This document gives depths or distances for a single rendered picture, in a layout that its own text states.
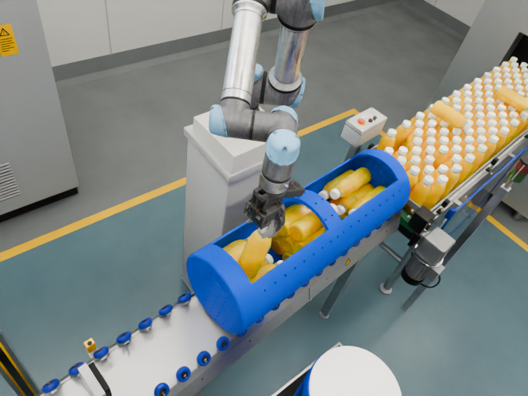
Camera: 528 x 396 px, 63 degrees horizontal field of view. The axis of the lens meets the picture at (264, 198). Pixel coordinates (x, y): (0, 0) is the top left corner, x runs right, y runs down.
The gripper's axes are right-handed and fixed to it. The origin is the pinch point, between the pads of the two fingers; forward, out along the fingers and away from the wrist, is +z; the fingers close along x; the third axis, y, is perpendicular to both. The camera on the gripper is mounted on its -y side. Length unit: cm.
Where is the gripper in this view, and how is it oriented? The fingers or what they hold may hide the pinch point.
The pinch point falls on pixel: (266, 228)
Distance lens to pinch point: 125.0
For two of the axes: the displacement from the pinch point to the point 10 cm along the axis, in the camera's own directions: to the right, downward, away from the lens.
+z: -1.6, 6.5, 7.4
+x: 6.6, 6.3, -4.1
